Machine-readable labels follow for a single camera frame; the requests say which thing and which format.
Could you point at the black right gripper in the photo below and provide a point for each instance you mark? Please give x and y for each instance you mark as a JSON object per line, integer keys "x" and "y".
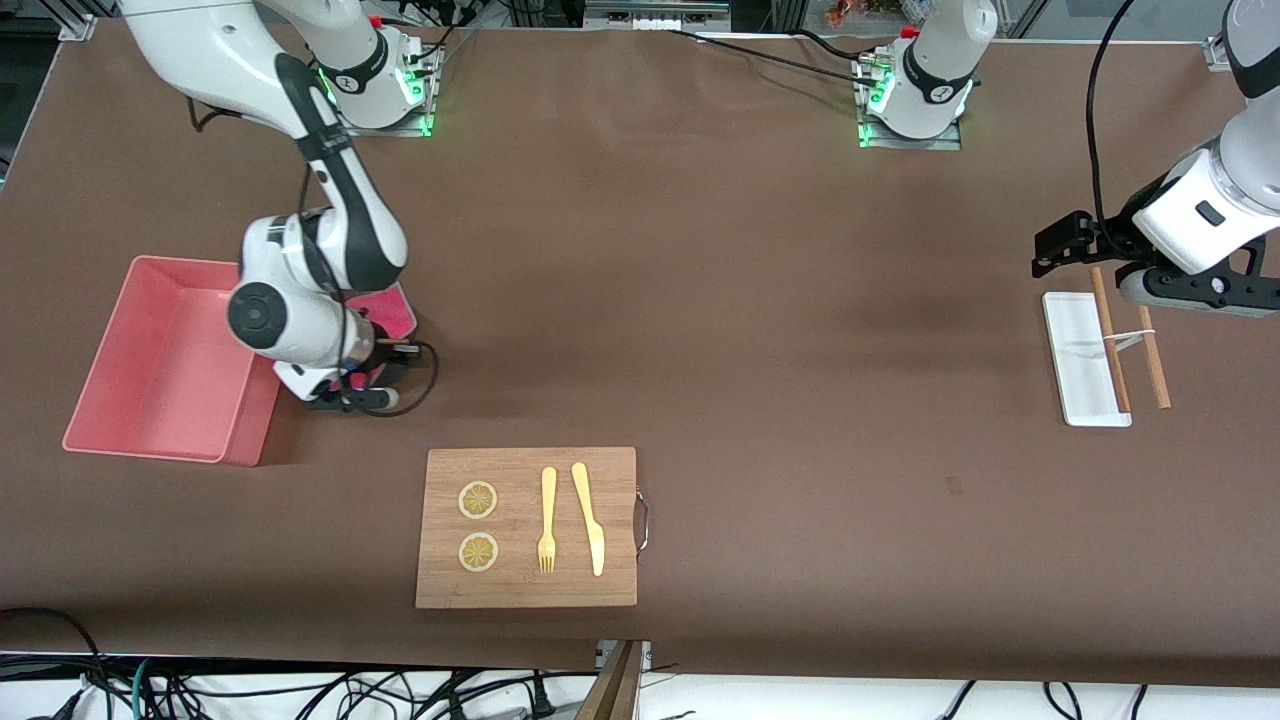
{"x": 381, "y": 356}

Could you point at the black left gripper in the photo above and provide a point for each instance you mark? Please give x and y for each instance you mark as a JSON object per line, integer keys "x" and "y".
{"x": 1112, "y": 238}

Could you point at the pink fleece cloth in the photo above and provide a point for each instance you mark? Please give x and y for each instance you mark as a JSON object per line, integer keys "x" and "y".
{"x": 395, "y": 310}

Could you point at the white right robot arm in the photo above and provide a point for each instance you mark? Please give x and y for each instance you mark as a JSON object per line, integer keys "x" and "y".
{"x": 200, "y": 50}

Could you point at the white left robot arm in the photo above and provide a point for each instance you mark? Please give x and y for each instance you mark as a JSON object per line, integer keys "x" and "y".
{"x": 940, "y": 60}

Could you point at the white rack base tray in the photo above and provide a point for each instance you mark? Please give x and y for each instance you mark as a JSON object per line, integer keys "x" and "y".
{"x": 1075, "y": 370}

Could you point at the lemon slice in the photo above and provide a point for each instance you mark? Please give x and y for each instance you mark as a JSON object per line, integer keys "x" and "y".
{"x": 477, "y": 500}
{"x": 478, "y": 552}

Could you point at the pink plastic bin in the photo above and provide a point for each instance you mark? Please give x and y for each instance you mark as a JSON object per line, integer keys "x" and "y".
{"x": 160, "y": 370}

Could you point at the yellow plastic fork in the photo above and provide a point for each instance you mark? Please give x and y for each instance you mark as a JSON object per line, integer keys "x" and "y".
{"x": 548, "y": 500}

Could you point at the wooden cutting board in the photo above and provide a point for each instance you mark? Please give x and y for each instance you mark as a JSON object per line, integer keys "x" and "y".
{"x": 520, "y": 590}

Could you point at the yellow plastic knife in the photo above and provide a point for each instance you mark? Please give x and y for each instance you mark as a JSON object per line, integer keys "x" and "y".
{"x": 590, "y": 520}

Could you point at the wooden stand leg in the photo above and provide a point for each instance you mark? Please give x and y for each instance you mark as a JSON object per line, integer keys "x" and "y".
{"x": 612, "y": 690}

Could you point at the white power strip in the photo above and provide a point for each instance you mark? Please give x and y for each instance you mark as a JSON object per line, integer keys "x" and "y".
{"x": 655, "y": 18}

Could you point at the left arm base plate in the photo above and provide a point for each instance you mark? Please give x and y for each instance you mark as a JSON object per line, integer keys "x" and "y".
{"x": 910, "y": 143}

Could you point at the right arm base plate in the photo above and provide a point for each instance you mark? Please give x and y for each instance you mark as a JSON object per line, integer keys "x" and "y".
{"x": 385, "y": 125}

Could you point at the aluminium frame profile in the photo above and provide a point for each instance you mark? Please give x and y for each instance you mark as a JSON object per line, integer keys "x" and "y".
{"x": 78, "y": 22}
{"x": 1218, "y": 50}

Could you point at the small metal bracket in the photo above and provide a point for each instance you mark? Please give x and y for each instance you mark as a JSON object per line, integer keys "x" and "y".
{"x": 645, "y": 655}

